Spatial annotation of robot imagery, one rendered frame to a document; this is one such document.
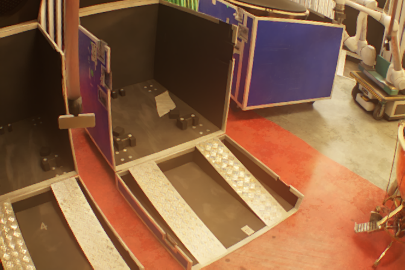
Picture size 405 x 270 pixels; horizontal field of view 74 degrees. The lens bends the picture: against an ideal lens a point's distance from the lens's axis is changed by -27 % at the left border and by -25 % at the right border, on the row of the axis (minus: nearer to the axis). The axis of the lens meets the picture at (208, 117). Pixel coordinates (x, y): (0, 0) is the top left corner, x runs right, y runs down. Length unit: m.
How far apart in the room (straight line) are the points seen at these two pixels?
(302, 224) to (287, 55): 1.39
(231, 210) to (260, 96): 1.10
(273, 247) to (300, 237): 0.20
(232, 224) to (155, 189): 0.50
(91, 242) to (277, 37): 2.02
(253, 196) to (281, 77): 1.12
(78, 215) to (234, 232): 0.92
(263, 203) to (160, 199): 0.63
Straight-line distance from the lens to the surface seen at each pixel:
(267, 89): 2.87
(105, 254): 1.82
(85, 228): 1.90
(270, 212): 2.15
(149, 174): 2.13
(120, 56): 2.93
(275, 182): 2.28
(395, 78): 3.39
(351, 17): 6.21
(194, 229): 1.94
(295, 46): 2.85
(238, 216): 2.10
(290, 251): 2.00
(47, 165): 2.16
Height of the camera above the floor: 1.54
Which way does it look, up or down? 31 degrees down
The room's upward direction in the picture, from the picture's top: 6 degrees clockwise
